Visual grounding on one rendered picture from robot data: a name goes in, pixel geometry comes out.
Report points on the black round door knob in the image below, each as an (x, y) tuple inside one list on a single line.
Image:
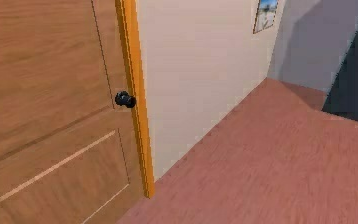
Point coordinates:
[(125, 99)]

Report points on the brown wooden room door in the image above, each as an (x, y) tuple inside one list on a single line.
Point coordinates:
[(50, 100)]

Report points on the framed wall picture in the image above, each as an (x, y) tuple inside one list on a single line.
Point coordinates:
[(265, 14)]

